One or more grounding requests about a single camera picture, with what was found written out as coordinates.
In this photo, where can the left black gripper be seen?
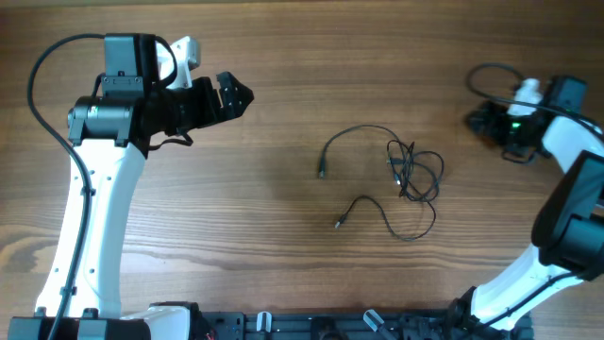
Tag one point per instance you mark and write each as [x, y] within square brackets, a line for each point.
[210, 113]

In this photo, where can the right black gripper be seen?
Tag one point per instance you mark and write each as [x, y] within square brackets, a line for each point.
[478, 121]

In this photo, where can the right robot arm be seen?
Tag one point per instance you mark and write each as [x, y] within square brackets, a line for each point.
[566, 246]

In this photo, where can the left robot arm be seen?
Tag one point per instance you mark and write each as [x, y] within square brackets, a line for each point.
[145, 89]

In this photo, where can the left grey rail clip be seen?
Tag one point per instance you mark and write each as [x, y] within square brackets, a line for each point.
[264, 322]

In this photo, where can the grey rail clip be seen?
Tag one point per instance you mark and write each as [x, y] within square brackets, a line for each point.
[373, 320]
[264, 322]

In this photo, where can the right grey rail clip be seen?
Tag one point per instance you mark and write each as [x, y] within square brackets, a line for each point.
[373, 320]

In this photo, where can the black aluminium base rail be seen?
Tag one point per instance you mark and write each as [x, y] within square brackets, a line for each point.
[419, 324]

